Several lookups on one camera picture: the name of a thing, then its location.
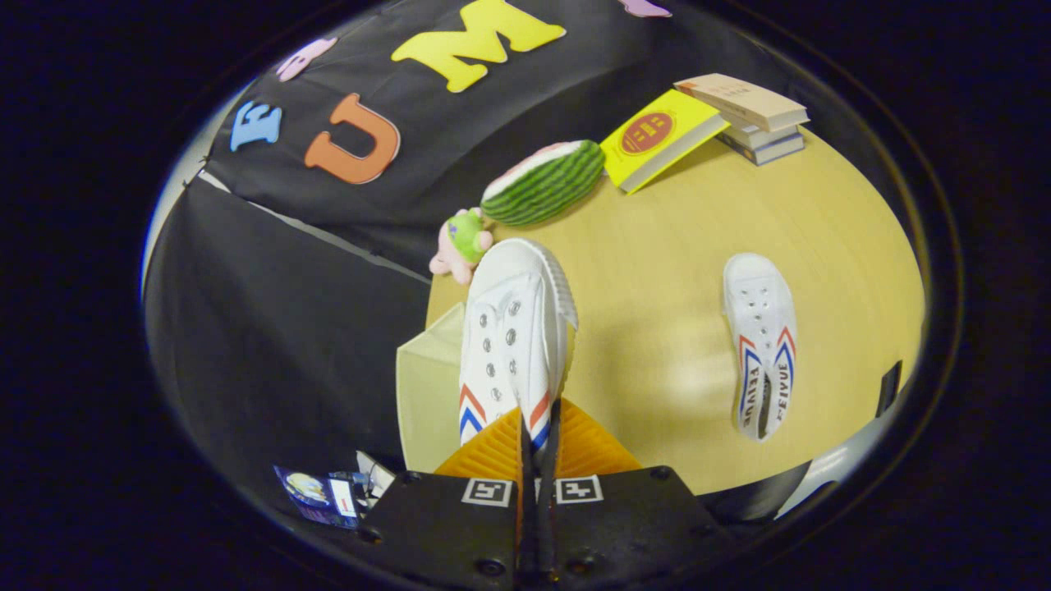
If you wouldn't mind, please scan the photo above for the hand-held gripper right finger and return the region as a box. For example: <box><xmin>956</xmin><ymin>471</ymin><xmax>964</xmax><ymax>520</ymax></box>
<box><xmin>538</xmin><ymin>398</ymin><xmax>732</xmax><ymax>591</ymax></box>

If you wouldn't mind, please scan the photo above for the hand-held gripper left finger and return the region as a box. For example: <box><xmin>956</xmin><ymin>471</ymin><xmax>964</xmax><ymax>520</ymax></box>
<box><xmin>357</xmin><ymin>410</ymin><xmax>536</xmax><ymax>591</ymax></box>

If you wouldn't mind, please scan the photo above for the pale green storage box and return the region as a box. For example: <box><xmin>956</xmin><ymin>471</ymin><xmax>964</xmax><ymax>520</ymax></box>
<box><xmin>396</xmin><ymin>302</ymin><xmax>469</xmax><ymax>475</ymax></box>

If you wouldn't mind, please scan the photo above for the white canvas shoe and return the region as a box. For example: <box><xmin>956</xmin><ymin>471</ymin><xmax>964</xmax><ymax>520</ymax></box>
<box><xmin>723</xmin><ymin>253</ymin><xmax>799</xmax><ymax>442</ymax></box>
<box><xmin>457</xmin><ymin>238</ymin><xmax>580</xmax><ymax>452</ymax></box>

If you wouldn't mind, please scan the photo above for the blue printed box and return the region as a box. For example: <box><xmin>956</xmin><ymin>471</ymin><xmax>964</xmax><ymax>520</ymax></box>
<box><xmin>273</xmin><ymin>465</ymin><xmax>366</xmax><ymax>529</ymax></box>

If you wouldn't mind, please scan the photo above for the white cardboard piece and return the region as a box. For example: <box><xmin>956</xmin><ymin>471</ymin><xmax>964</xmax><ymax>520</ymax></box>
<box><xmin>357</xmin><ymin>450</ymin><xmax>395</xmax><ymax>497</ymax></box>

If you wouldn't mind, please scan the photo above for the pink and green plush toy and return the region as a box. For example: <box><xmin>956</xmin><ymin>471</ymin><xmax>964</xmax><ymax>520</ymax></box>
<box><xmin>429</xmin><ymin>208</ymin><xmax>495</xmax><ymax>286</ymax></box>

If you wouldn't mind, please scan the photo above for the black backdrop cloth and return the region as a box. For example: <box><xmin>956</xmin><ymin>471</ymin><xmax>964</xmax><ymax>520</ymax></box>
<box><xmin>144</xmin><ymin>0</ymin><xmax>789</xmax><ymax>526</ymax></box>

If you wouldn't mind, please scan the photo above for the watermelon slice plush toy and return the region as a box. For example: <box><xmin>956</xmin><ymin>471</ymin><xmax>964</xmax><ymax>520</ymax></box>
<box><xmin>480</xmin><ymin>140</ymin><xmax>607</xmax><ymax>228</ymax></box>

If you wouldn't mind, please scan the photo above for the yellow book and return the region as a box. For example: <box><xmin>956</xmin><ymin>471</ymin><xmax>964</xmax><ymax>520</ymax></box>
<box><xmin>599</xmin><ymin>89</ymin><xmax>730</xmax><ymax>195</ymax></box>

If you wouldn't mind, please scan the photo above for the blue book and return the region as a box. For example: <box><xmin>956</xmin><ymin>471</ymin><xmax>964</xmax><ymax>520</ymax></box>
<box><xmin>716</xmin><ymin>131</ymin><xmax>805</xmax><ymax>167</ymax></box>

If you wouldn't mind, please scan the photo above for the grey book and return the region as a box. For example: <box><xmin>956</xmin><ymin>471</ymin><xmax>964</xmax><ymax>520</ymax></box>
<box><xmin>723</xmin><ymin>119</ymin><xmax>804</xmax><ymax>151</ymax></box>

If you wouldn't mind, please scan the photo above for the tan book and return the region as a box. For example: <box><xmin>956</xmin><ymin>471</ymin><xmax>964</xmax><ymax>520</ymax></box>
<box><xmin>673</xmin><ymin>73</ymin><xmax>810</xmax><ymax>132</ymax></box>

